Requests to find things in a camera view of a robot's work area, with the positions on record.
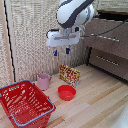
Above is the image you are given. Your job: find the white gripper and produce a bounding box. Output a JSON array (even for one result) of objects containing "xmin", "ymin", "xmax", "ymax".
[{"xmin": 45, "ymin": 28, "xmax": 82, "ymax": 57}]

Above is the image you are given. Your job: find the brown drawer cabinet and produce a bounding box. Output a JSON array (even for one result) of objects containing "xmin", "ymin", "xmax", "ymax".
[{"xmin": 82, "ymin": 9, "xmax": 128, "ymax": 83}]

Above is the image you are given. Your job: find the pink mug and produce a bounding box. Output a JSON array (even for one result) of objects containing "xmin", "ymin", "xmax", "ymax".
[{"xmin": 36, "ymin": 72, "xmax": 53, "ymax": 92}]

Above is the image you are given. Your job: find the red bowl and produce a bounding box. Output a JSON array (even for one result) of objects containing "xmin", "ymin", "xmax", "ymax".
[{"xmin": 57, "ymin": 84, "xmax": 77, "ymax": 102}]

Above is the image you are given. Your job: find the red shopping basket blue rim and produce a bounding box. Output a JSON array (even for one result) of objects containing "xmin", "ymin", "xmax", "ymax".
[{"xmin": 0, "ymin": 79, "xmax": 56, "ymax": 128}]

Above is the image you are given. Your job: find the black cable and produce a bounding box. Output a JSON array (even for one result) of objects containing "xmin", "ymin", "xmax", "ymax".
[{"xmin": 80, "ymin": 20, "xmax": 128, "ymax": 39}]

